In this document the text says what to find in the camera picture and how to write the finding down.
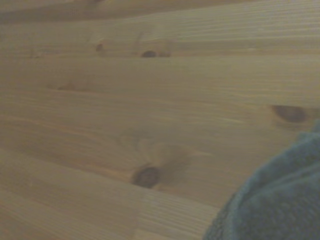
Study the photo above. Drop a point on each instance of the grey towel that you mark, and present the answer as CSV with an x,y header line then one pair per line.
x,y
275,195

